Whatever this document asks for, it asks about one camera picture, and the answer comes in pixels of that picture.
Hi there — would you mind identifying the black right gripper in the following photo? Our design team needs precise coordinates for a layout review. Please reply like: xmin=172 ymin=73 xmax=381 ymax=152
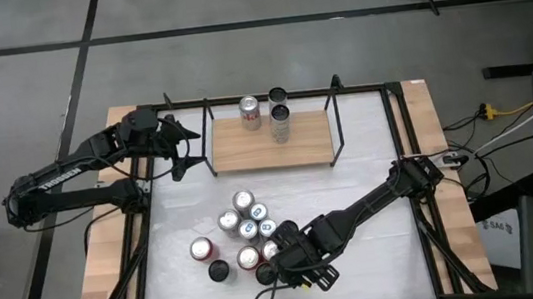
xmin=271 ymin=224 xmax=343 ymax=298

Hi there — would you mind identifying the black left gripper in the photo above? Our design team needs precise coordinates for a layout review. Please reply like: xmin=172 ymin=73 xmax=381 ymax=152
xmin=144 ymin=109 xmax=211 ymax=184

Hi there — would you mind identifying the Celsius Peach Vibe can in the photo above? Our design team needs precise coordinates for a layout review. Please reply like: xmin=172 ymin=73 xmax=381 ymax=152
xmin=253 ymin=261 xmax=281 ymax=287
xmin=274 ymin=217 xmax=302 ymax=243

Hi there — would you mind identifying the small blue silver energy can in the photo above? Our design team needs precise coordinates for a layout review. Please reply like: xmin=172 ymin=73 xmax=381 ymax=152
xmin=236 ymin=218 xmax=261 ymax=243
xmin=256 ymin=217 xmax=280 ymax=241
xmin=247 ymin=201 xmax=270 ymax=223

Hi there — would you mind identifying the silver soda can red lettering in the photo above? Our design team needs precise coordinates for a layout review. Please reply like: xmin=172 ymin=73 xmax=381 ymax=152
xmin=216 ymin=207 xmax=243 ymax=239
xmin=230 ymin=188 xmax=258 ymax=220
xmin=237 ymin=93 xmax=264 ymax=133

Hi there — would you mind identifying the Celsius Tropical Vibe can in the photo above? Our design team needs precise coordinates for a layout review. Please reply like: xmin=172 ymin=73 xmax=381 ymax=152
xmin=206 ymin=257 xmax=236 ymax=285
xmin=267 ymin=85 xmax=290 ymax=108
xmin=268 ymin=103 xmax=295 ymax=146

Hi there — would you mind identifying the red strawberry soda can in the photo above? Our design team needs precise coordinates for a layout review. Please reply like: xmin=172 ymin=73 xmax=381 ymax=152
xmin=259 ymin=238 xmax=283 ymax=264
xmin=187 ymin=235 xmax=221 ymax=264
xmin=234 ymin=244 xmax=264 ymax=273

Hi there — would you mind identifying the white table sheet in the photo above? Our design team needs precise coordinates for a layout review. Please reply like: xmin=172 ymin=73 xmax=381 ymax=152
xmin=120 ymin=81 xmax=438 ymax=299

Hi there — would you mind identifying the white cardboard box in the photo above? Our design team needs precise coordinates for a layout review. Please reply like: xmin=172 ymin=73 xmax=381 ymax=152
xmin=474 ymin=208 xmax=527 ymax=275

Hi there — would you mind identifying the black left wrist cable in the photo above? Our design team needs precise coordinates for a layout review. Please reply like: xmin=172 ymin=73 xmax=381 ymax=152
xmin=92 ymin=112 xmax=196 ymax=189

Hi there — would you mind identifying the wooden shelf black wire frame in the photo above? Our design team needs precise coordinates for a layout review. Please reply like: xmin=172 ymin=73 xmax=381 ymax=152
xmin=194 ymin=81 xmax=353 ymax=183

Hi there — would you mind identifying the black metal table frame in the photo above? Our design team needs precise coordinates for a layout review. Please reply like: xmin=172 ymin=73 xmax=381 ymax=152
xmin=52 ymin=58 xmax=498 ymax=299

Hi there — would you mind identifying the yellow power plug cable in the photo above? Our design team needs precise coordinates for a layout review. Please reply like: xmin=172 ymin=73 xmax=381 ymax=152
xmin=480 ymin=97 xmax=533 ymax=122

